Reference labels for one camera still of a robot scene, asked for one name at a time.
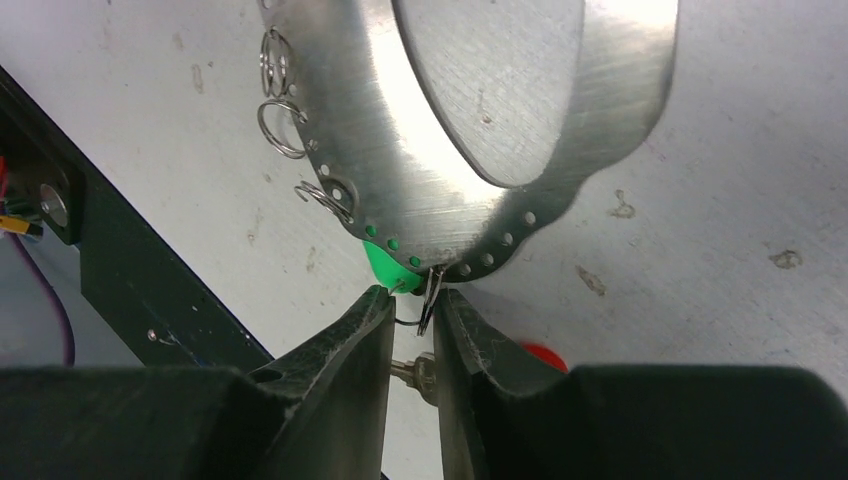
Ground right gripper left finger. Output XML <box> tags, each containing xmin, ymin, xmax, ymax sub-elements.
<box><xmin>1</xmin><ymin>286</ymin><xmax>396</xmax><ymax>479</ymax></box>

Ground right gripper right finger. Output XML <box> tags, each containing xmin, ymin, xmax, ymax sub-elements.
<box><xmin>434</xmin><ymin>289</ymin><xmax>847</xmax><ymax>479</ymax></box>

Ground key with green tag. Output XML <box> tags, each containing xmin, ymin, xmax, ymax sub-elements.
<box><xmin>363</xmin><ymin>241</ymin><xmax>444</xmax><ymax>407</ymax></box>

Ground large metal keyring plate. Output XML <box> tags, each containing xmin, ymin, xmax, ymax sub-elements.
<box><xmin>258</xmin><ymin>1</ymin><xmax>679</xmax><ymax>282</ymax></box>

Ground key with red tag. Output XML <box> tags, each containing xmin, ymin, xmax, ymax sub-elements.
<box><xmin>520</xmin><ymin>342</ymin><xmax>569</xmax><ymax>373</ymax></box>

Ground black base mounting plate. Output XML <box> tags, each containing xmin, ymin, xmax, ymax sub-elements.
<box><xmin>1</xmin><ymin>71</ymin><xmax>272</xmax><ymax>371</ymax></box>

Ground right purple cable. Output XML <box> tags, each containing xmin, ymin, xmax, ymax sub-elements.
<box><xmin>9</xmin><ymin>231</ymin><xmax>76</xmax><ymax>368</ymax></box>

